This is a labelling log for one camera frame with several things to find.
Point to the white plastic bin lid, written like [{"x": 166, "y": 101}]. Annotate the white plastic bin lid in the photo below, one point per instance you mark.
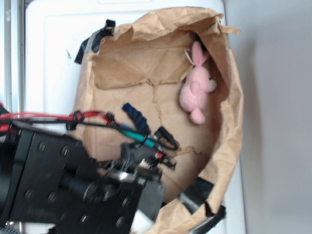
[{"x": 54, "y": 31}]

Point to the brown paper bag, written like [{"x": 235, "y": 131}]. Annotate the brown paper bag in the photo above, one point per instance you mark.
[{"x": 144, "y": 64}]

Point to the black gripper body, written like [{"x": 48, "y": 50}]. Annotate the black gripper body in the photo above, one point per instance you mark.
[{"x": 139, "y": 162}]

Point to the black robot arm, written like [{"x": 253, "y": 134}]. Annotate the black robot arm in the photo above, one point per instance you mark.
[{"x": 49, "y": 178}]

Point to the metal frame rail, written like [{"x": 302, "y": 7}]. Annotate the metal frame rail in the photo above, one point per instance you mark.
[{"x": 12, "y": 54}]

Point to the pink plush bunny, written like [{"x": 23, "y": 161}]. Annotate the pink plush bunny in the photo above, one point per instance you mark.
[{"x": 198, "y": 83}]

